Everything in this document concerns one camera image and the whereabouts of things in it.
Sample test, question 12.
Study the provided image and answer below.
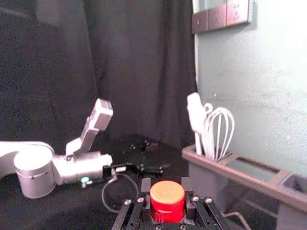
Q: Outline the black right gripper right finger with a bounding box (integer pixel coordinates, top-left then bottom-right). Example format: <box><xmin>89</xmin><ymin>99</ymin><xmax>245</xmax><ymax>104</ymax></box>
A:
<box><xmin>181</xmin><ymin>176</ymin><xmax>232</xmax><ymax>230</ymax></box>

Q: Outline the grey wall socket panel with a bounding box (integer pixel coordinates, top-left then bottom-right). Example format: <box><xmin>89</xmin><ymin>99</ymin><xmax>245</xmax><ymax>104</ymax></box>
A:
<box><xmin>191</xmin><ymin>0</ymin><xmax>253</xmax><ymax>35</ymax></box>

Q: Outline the clear glass bottle red cap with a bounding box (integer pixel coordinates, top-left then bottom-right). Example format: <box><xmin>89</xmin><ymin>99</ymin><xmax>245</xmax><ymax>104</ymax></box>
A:
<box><xmin>149</xmin><ymin>180</ymin><xmax>186</xmax><ymax>224</ymax></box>

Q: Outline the black rack with steel bars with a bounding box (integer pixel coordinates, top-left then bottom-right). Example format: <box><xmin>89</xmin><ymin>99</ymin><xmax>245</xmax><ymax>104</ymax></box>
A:
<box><xmin>181</xmin><ymin>143</ymin><xmax>307</xmax><ymax>230</ymax></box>

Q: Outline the white silicone whisk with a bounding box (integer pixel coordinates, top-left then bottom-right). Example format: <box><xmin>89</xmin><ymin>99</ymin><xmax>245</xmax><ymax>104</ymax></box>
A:
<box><xmin>205</xmin><ymin>107</ymin><xmax>236</xmax><ymax>161</ymax></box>

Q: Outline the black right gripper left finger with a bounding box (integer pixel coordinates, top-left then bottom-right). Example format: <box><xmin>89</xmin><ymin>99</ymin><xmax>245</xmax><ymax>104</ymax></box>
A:
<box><xmin>111</xmin><ymin>178</ymin><xmax>152</xmax><ymax>230</ymax></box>

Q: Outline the black table cloth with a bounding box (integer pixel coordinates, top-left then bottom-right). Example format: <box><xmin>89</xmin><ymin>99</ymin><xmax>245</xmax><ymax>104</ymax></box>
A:
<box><xmin>0</xmin><ymin>134</ymin><xmax>192</xmax><ymax>230</ymax></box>

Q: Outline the white silicone spatula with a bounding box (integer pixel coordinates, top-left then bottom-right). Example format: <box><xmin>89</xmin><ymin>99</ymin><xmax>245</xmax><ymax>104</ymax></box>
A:
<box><xmin>187</xmin><ymin>92</ymin><xmax>207</xmax><ymax>155</ymax></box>

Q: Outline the grey plastic utensil container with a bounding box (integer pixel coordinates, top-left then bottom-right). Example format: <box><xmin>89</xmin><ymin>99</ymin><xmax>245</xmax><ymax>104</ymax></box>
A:
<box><xmin>188</xmin><ymin>146</ymin><xmax>231</xmax><ymax>214</ymax></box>
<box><xmin>278</xmin><ymin>172</ymin><xmax>307</xmax><ymax>230</ymax></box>

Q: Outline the black curtain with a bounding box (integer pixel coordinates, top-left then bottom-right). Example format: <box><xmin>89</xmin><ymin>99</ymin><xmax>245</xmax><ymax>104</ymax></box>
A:
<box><xmin>0</xmin><ymin>0</ymin><xmax>199</xmax><ymax>156</ymax></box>

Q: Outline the white silicone basting brush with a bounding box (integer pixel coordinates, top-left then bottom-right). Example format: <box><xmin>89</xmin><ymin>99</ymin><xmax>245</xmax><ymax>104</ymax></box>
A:
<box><xmin>202</xmin><ymin>103</ymin><xmax>214</xmax><ymax>154</ymax></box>

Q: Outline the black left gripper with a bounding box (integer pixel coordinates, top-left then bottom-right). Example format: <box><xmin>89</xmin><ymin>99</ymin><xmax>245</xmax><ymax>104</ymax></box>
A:
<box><xmin>103</xmin><ymin>138</ymin><xmax>171</xmax><ymax>179</ymax></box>

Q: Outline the thin dark gripper cable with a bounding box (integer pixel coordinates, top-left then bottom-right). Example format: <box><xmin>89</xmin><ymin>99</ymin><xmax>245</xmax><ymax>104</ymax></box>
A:
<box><xmin>101</xmin><ymin>172</ymin><xmax>140</xmax><ymax>214</ymax></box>

